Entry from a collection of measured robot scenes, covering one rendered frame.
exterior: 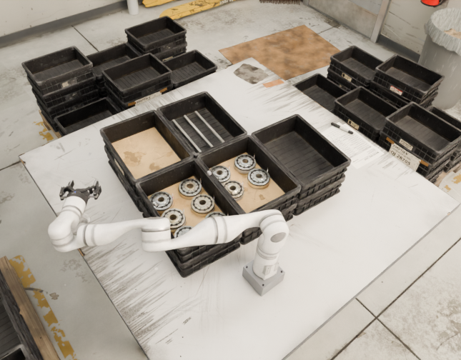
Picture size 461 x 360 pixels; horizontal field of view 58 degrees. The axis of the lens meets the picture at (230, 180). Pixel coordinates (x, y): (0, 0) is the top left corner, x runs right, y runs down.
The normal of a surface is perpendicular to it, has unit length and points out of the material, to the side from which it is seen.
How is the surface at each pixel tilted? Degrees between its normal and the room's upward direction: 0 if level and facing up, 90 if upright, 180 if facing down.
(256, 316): 0
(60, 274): 0
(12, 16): 90
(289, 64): 2
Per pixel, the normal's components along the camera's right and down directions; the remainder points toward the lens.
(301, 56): 0.04, -0.65
